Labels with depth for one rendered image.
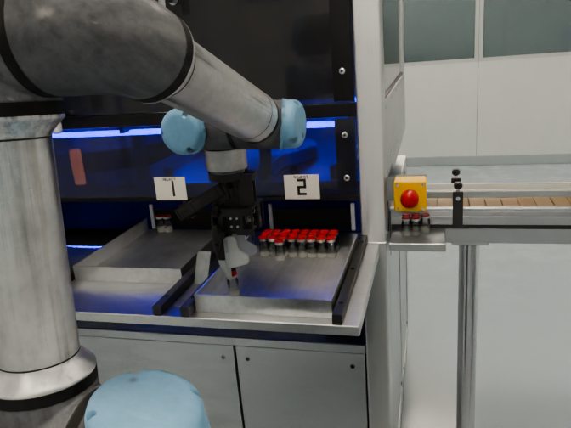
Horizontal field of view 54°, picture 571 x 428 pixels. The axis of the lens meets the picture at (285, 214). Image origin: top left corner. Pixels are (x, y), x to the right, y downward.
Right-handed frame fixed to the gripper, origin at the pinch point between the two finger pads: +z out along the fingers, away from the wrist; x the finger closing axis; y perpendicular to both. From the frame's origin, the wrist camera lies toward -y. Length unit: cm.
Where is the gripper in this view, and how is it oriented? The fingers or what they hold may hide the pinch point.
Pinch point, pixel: (228, 270)
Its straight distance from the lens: 110.0
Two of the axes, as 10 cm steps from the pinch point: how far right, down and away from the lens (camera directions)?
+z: 0.8, 9.5, 2.9
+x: 2.4, -3.0, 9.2
